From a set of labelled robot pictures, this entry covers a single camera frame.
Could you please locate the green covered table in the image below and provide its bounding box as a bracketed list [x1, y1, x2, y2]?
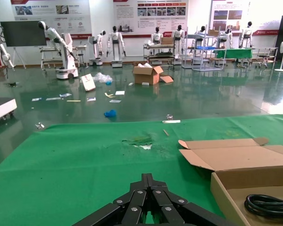
[213, 48, 253, 69]

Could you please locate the black power cable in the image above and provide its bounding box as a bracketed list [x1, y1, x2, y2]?
[244, 194, 283, 218]

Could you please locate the white workbench trolley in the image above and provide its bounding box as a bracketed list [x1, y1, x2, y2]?
[39, 44, 88, 71]

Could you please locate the bent white humanoid robot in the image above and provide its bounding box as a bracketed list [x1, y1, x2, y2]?
[88, 30, 107, 66]

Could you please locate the white mobile platform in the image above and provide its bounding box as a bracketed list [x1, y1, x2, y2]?
[0, 80, 17, 123]

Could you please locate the clear plastic bag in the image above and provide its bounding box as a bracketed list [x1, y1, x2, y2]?
[92, 72, 113, 83]

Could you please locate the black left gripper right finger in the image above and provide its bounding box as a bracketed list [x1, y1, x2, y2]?
[148, 173, 231, 226]

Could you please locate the wall poster with photo row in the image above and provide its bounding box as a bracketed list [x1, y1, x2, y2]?
[112, 0, 189, 38]

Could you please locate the flat cardboard piece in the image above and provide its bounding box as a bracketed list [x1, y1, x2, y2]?
[159, 75, 174, 84]

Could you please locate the open brown cardboard box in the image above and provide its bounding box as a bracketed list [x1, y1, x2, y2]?
[178, 137, 283, 226]

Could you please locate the large open cardboard carton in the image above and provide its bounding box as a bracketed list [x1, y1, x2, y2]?
[132, 62, 165, 86]

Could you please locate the leaning white humanoid robot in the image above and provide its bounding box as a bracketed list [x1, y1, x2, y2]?
[38, 21, 79, 80]

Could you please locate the white and brown box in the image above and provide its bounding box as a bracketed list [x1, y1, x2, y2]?
[79, 73, 96, 92]

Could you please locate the wall poster with building photos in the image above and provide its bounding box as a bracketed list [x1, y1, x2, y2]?
[209, 0, 281, 36]

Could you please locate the black display screen on stand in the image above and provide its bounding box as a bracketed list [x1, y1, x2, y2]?
[0, 20, 47, 69]

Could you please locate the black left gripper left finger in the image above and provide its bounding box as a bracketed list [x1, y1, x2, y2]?
[72, 173, 149, 226]

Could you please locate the metal shelf cart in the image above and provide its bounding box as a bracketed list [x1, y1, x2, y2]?
[143, 43, 176, 66]

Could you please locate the grey metal rack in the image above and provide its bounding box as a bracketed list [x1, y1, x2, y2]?
[181, 25, 227, 72]

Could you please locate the dark floor debris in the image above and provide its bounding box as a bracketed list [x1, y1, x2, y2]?
[5, 81, 23, 89]

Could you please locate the grey metal table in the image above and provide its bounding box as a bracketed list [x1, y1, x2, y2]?
[251, 46, 279, 69]

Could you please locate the wall poster with round icons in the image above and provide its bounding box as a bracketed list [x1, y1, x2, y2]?
[10, 0, 92, 40]

